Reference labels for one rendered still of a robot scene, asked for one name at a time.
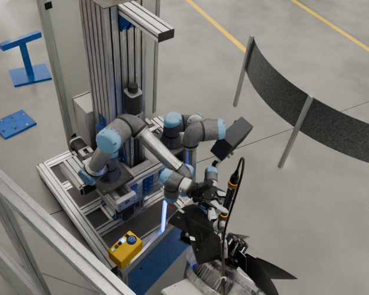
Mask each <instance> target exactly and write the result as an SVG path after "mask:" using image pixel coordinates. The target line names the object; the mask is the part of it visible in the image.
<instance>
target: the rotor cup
mask: <svg viewBox="0 0 369 295"><path fill-rule="evenodd" d="M225 239H226V240H227V252H228V258H226V259H225V265H227V266H228V267H230V268H232V269H235V270H236V269H238V267H239V266H238V263H237V262H236V260H237V259H238V250H239V251H242V249H243V248H244V247H245V248H244V250H243V252H242V253H243V254H245V252H246V250H247V249H248V244H247V243H246V242H245V241H244V240H242V239H241V238H240V237H238V236H236V235H235V234H233V233H231V232H229V233H228V234H227V236H226V237H225ZM231 239H233V240H232V241H231ZM237 239H239V240H240V241H239V240H237ZM230 241H231V243H230V244H229V242H230Z"/></svg>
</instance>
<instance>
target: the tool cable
mask: <svg viewBox="0 0 369 295"><path fill-rule="evenodd" d="M241 162H242V168H241V174H240V179H239V181H238V185H237V189H236V191H235V194H234V198H233V201H232V204H231V207H230V210H229V213H228V217H227V220H226V223H225V227H224V233H223V240H222V241H221V242H220V244H221V243H223V276H222V277H221V278H220V280H223V295H225V281H226V280H227V278H226V277H225V244H226V241H225V236H226V229H227V224H228V221H229V218H230V215H231V212H232V209H233V206H234V203H235V199H236V197H237V193H238V190H239V187H240V184H241V180H242V176H243V173H244V166H245V159H244V157H241V158H240V160H239V162H238V166H237V169H236V171H238V170H239V168H240V164H241Z"/></svg>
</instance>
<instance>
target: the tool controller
mask: <svg viewBox="0 0 369 295"><path fill-rule="evenodd" d="M252 128H253V126H252V125H251V124H250V123H249V122H248V121H247V120H245V119H244V118H243V117H242V116H241V117H240V118H239V119H238V120H235V121H234V122H233V124H232V125H231V126H230V127H229V128H228V129H226V130H225V138H224V139H220V140H216V142H215V144H214V145H213V147H212V148H211V150H210V151H211V152H212V153H213V154H214V155H215V156H216V157H217V158H219V159H220V160H221V161H223V160H224V159H226V157H228V158H230V157H231V156H230V155H229V154H231V155H233V154H234V152H233V150H235V149H236V148H237V147H238V146H239V145H240V144H241V143H243V141H244V139H245V138H246V137H247V135H248V134H249V133H250V132H251V130H252Z"/></svg>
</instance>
